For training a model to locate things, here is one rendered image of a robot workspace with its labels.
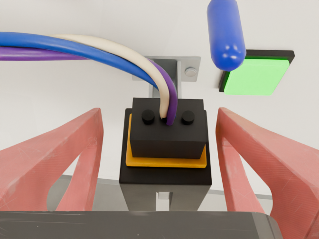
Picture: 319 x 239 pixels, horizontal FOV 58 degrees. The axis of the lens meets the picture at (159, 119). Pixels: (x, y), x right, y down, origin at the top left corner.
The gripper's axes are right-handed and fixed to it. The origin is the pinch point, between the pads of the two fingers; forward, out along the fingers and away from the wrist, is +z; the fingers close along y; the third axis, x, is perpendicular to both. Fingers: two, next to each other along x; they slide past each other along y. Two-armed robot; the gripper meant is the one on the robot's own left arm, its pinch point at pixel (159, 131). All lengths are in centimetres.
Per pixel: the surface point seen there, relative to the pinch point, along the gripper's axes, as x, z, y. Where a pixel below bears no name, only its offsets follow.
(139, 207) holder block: 6.2, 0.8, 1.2
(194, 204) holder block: 5.3, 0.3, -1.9
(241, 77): 1.2, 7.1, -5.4
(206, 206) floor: 111, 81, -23
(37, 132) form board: 9.9, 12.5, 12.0
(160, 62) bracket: 0.4, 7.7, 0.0
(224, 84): 2.2, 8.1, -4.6
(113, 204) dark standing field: 102, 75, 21
